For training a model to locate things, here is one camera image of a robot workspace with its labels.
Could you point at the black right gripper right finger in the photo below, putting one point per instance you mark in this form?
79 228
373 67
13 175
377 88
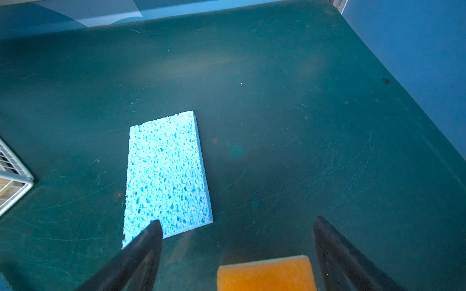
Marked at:
343 266

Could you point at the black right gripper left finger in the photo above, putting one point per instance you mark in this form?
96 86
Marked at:
134 268

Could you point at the orange sponge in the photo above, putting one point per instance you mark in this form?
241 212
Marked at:
280 274

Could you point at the blue sponge near shelf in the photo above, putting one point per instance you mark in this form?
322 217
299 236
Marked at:
166 179

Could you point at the white wire wooden shelf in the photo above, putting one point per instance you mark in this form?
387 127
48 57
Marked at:
16 180

